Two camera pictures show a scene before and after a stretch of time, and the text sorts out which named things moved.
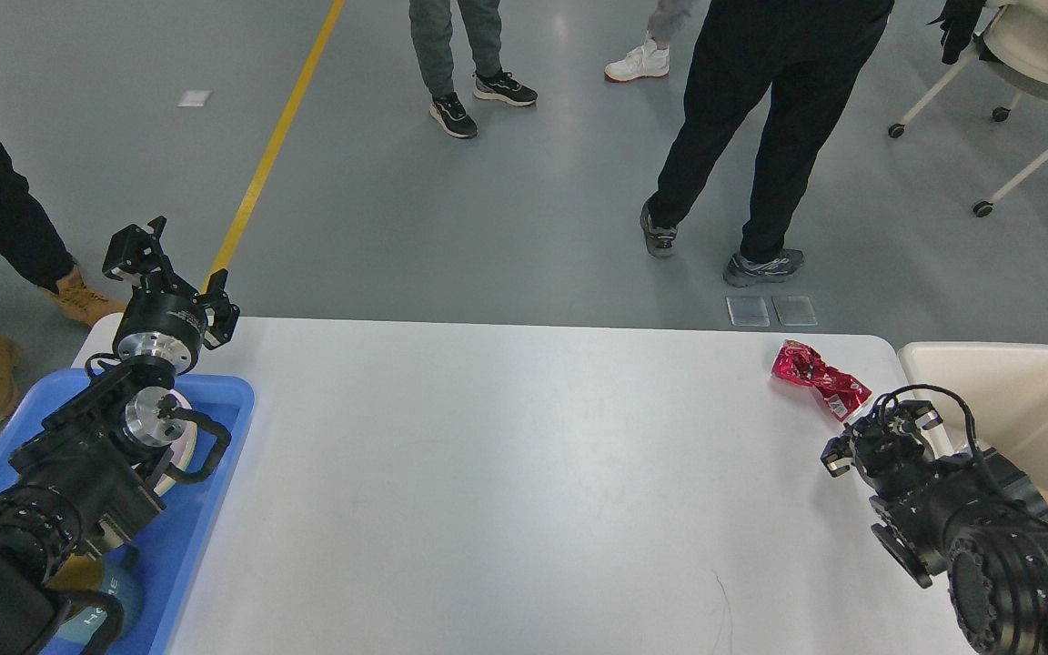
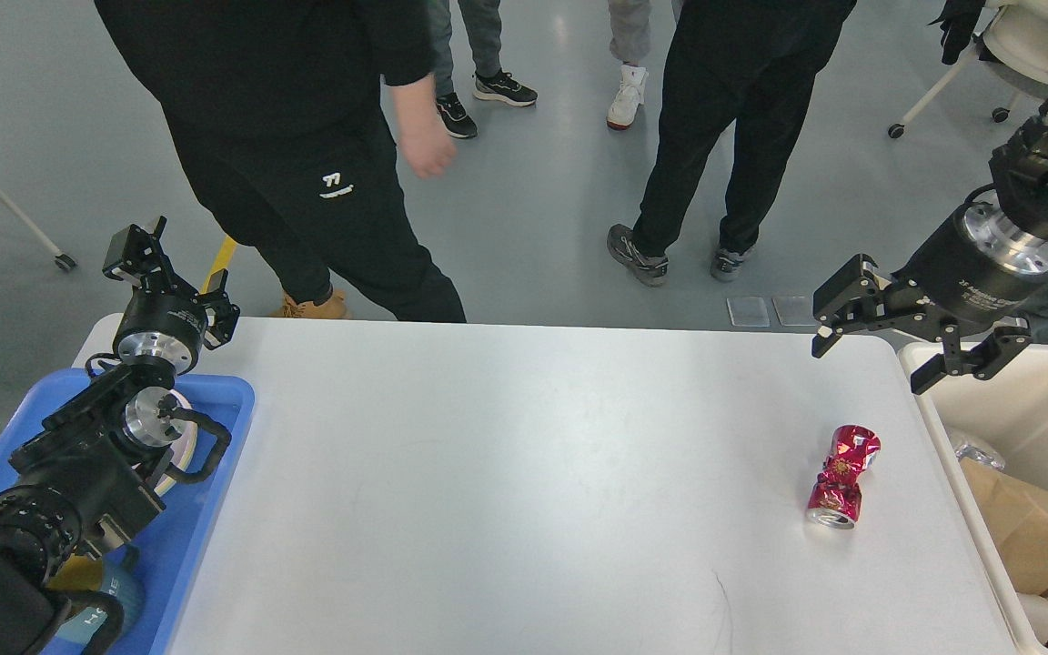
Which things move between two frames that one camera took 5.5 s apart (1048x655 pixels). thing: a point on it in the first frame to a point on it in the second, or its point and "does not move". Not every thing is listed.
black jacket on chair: x=957 y=22 does not move
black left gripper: x=162 y=318 does not move
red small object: x=841 y=391 to x=835 y=498
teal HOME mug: x=121 y=577 does not move
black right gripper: x=890 y=456 to x=975 y=266
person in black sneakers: x=431 y=24 does not move
